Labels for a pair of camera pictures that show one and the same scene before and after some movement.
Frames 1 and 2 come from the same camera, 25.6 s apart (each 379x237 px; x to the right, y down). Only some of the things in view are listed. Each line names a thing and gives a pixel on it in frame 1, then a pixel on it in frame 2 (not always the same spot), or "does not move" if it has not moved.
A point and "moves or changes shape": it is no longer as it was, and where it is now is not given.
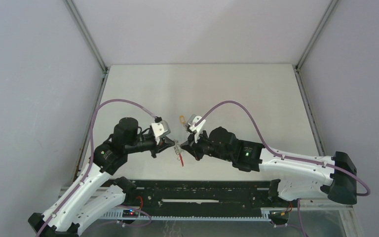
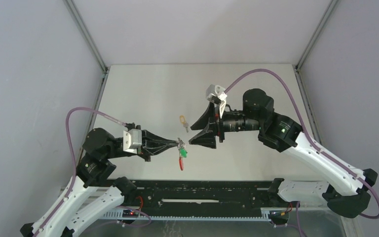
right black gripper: [196, 143] -> [217, 124]
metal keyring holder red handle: [178, 151] moves or changes shape
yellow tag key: [182, 119] does not move
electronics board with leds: [130, 213] does not move
